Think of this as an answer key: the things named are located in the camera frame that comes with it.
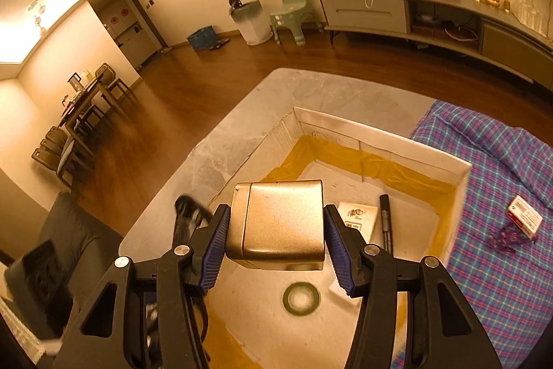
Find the grey TV cabinet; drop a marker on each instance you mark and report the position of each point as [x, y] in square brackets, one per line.
[367, 10]

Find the blue plaid cloth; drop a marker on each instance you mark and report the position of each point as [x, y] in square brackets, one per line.
[497, 287]

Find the blue plastic basket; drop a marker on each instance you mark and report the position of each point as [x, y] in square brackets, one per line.
[203, 39]

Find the white charger adapter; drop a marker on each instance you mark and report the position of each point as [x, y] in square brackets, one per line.
[358, 213]

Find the wooden dining chair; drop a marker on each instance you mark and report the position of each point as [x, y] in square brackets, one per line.
[110, 77]
[52, 157]

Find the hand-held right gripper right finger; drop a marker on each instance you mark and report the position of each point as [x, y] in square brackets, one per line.
[341, 254]

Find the gold metal case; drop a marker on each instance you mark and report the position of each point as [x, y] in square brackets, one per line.
[281, 222]

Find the green tape roll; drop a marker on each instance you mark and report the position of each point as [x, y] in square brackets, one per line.
[287, 300]

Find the green child chair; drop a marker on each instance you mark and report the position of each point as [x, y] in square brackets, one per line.
[293, 1]

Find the black marker pen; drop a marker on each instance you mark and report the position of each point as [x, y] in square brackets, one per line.
[386, 217]

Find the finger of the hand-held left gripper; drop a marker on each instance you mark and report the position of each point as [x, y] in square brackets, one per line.
[185, 213]

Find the group of clear glass cups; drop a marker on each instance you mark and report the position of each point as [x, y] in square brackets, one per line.
[529, 14]

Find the red and white carton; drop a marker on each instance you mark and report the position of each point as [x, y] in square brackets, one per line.
[525, 215]

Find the dark cushion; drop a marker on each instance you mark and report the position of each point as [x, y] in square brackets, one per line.
[39, 282]

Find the grey sofa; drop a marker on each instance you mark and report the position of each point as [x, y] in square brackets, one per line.
[73, 230]

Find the white planter pot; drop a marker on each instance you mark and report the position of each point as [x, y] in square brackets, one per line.
[252, 23]

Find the ceiling chandelier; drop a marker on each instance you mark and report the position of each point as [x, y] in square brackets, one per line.
[36, 16]

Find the white cardboard box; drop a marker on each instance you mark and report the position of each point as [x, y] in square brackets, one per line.
[389, 153]

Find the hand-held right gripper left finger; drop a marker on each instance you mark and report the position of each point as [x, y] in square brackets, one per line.
[214, 254]

